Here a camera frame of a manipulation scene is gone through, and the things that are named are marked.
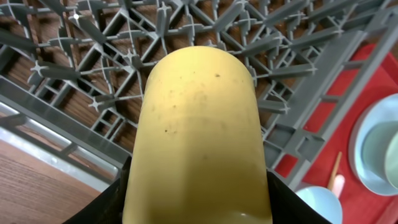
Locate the yellow cup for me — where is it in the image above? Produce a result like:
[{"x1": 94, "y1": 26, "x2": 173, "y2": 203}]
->
[{"x1": 123, "y1": 46, "x2": 272, "y2": 223}]

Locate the small light blue bowl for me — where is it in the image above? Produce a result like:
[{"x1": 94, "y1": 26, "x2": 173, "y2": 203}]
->
[{"x1": 295, "y1": 185, "x2": 343, "y2": 224}]

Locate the red plastic tray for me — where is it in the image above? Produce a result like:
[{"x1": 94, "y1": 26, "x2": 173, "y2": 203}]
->
[{"x1": 273, "y1": 43, "x2": 398, "y2": 224}]

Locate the light blue plate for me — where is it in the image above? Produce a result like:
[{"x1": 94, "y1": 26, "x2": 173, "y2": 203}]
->
[{"x1": 349, "y1": 94, "x2": 397, "y2": 196}]

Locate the grey plastic dishwasher rack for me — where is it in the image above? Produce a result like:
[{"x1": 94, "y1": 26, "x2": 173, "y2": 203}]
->
[{"x1": 1, "y1": 1, "x2": 397, "y2": 191}]

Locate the wooden chopstick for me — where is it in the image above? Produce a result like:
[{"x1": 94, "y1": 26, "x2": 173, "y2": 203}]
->
[{"x1": 327, "y1": 152, "x2": 342, "y2": 190}]

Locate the light green bowl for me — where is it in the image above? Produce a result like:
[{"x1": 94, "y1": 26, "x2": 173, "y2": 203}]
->
[{"x1": 363, "y1": 121, "x2": 397, "y2": 189}]

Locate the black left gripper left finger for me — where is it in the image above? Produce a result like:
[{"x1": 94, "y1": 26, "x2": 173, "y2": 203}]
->
[{"x1": 63, "y1": 156, "x2": 132, "y2": 224}]

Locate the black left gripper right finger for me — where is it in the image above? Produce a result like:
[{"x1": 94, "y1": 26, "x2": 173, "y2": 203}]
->
[{"x1": 267, "y1": 171, "x2": 331, "y2": 224}]

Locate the white plastic fork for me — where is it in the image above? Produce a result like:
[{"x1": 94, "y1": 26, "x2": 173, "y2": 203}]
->
[{"x1": 331, "y1": 174, "x2": 345, "y2": 198}]

